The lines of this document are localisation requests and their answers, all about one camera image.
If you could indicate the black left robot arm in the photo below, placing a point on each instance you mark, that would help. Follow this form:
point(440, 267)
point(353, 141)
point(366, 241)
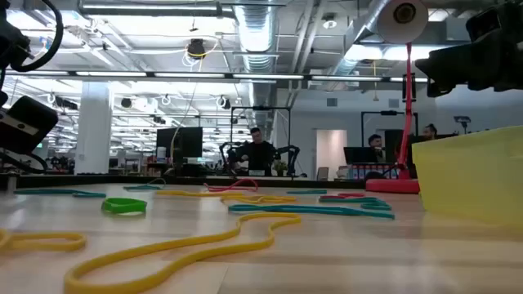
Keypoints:
point(8, 45)

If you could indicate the long teal rubber band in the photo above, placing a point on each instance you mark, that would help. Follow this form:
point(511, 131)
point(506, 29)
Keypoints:
point(306, 210)

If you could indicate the red desk lamp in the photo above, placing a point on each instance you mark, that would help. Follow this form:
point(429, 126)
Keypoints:
point(402, 185)

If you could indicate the black ceiling device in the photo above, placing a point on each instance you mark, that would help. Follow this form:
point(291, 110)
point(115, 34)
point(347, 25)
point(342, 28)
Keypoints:
point(196, 48)

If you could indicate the other station black robot arm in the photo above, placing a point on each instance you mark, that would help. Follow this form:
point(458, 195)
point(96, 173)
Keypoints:
point(226, 157)
point(292, 153)

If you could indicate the red rubber band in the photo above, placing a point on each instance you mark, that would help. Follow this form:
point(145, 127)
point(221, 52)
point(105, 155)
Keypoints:
point(351, 194)
point(229, 189)

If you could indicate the black aluminium table frame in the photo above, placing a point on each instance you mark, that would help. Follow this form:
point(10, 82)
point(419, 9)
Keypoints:
point(81, 180)

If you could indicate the black computer monitor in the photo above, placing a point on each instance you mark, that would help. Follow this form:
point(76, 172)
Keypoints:
point(357, 155)
point(180, 143)

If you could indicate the green rubber band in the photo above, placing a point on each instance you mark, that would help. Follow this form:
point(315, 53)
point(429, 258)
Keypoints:
point(122, 209)

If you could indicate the black camera on stand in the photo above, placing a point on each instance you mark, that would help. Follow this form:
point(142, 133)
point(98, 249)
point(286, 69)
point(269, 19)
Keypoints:
point(461, 119)

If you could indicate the long yellow rubber band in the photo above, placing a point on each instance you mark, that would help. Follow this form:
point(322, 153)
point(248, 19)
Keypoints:
point(73, 283)

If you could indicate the silver ventilation duct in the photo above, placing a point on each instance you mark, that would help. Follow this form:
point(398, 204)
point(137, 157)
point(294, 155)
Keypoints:
point(257, 36)

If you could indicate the white building column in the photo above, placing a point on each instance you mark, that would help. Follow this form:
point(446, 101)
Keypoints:
point(94, 130)

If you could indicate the small green potted plant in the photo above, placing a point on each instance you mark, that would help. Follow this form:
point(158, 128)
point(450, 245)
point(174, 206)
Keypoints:
point(280, 166)

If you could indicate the black gantry frame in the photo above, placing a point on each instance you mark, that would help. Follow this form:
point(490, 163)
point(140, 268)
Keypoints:
point(261, 108)
point(388, 112)

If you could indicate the yellow plastic bin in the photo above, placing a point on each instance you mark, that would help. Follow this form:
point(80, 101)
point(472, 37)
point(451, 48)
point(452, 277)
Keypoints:
point(470, 175)

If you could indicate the person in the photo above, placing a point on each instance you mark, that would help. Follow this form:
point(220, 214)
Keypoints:
point(429, 131)
point(375, 143)
point(258, 157)

